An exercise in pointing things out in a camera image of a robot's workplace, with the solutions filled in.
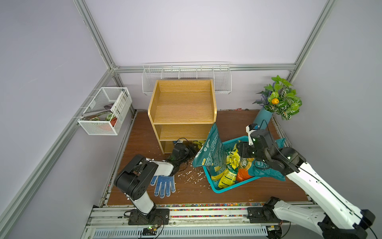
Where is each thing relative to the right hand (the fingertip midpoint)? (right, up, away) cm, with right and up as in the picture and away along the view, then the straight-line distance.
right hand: (240, 144), depth 72 cm
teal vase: (+22, +14, +24) cm, 36 cm away
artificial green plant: (+23, +25, +8) cm, 35 cm away
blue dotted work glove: (-40, -24, +13) cm, 49 cm away
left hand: (-21, -5, +20) cm, 29 cm away
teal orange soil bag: (+7, -14, +4) cm, 16 cm away
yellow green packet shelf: (-1, -8, +7) cm, 11 cm away
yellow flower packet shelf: (-4, -20, +8) cm, 21 cm away
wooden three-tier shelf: (-29, +17, +6) cm, 34 cm away
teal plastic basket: (0, -4, +22) cm, 22 cm away
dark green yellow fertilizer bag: (-14, -5, -1) cm, 15 cm away
